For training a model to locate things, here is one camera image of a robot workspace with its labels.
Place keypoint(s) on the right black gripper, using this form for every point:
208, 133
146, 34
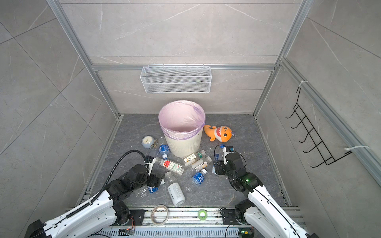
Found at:
219, 167

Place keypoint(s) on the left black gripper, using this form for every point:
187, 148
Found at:
154, 182

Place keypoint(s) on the blue label bottle front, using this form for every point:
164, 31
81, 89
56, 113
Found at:
145, 191

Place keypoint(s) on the small blue label bottle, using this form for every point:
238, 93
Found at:
196, 180

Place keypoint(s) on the white label large bottle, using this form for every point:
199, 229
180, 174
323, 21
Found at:
174, 189

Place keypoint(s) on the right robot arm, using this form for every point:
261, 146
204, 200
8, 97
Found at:
259, 210

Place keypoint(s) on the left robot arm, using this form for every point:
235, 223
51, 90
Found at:
105, 208

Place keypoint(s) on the cream ribbed trash bin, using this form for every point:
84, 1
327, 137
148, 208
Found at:
183, 148

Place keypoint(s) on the pink bin liner bag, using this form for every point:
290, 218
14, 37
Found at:
182, 119

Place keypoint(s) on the clear bottle yellow label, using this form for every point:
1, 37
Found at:
201, 164

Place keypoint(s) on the light blue alarm clock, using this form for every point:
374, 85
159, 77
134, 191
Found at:
149, 142

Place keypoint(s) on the orange shark plush toy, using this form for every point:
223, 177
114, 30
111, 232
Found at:
222, 134

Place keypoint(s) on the red green label bottle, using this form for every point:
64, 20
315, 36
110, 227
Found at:
171, 166

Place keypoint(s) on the crane label green cap bottle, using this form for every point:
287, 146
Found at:
190, 159

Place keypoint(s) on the clear tape roll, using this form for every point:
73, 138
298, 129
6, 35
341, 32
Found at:
159, 215

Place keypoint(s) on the green tape roll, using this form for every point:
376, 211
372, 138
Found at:
202, 215

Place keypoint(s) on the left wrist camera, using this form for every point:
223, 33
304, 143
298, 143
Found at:
149, 162

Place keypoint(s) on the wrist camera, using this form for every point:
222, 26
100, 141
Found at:
226, 150
149, 162

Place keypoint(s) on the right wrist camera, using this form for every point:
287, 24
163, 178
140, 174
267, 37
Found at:
226, 150

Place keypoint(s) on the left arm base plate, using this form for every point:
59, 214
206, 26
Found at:
133, 217

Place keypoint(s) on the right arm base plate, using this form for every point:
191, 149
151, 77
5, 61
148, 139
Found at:
231, 217

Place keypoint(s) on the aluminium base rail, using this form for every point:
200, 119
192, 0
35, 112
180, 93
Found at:
184, 223

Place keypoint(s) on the black wall hook rack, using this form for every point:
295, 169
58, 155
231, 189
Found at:
312, 135

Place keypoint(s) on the white wire mesh basket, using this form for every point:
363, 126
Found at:
176, 79

